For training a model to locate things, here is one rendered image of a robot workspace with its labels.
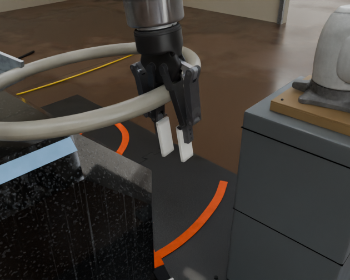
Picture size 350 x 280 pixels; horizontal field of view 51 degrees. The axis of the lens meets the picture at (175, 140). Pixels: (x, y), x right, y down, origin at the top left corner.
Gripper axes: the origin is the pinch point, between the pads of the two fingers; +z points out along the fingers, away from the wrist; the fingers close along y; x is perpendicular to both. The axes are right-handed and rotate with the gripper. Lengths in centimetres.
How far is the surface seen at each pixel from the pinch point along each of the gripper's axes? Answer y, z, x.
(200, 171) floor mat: 76, 89, -102
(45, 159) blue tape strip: 33.1, 7.9, 8.1
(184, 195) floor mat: 71, 89, -79
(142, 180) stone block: 32.1, 29.6, -18.2
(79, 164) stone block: 29.8, 11.9, 2.0
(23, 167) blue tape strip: 33.9, 7.4, 13.2
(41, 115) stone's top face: 46.3, 3.2, -1.3
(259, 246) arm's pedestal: 9, 70, -47
